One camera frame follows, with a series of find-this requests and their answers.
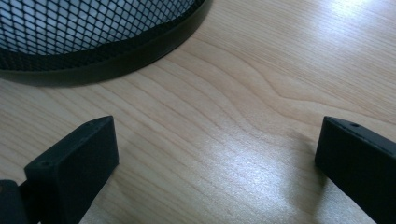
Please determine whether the black metal mesh basket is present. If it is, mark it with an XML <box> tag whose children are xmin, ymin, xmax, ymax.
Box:
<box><xmin>0</xmin><ymin>0</ymin><xmax>213</xmax><ymax>87</ymax></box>

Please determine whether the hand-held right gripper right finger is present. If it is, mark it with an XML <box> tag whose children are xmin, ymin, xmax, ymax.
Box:
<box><xmin>314</xmin><ymin>116</ymin><xmax>396</xmax><ymax>224</ymax></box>

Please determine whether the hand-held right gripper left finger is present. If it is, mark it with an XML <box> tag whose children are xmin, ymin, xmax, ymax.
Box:
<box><xmin>19</xmin><ymin>115</ymin><xmax>120</xmax><ymax>224</ymax></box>

